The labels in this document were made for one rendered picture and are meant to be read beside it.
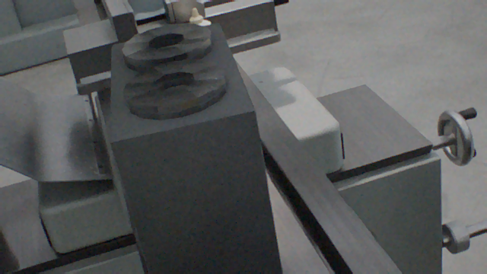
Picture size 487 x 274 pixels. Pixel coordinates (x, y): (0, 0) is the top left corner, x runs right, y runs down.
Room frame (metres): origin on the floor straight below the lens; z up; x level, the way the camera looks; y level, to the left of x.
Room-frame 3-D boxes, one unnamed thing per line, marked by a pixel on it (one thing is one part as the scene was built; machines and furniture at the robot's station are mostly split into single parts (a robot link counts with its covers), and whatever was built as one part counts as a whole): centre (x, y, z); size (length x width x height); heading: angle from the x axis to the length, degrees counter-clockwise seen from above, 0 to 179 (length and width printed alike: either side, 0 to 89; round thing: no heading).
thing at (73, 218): (1.04, 0.11, 0.82); 0.50 x 0.35 x 0.12; 102
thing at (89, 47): (1.11, 0.09, 1.01); 0.35 x 0.15 x 0.11; 102
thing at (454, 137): (1.14, -0.38, 0.66); 0.16 x 0.12 x 0.12; 102
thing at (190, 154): (0.60, 0.06, 1.06); 0.22 x 0.12 x 0.20; 5
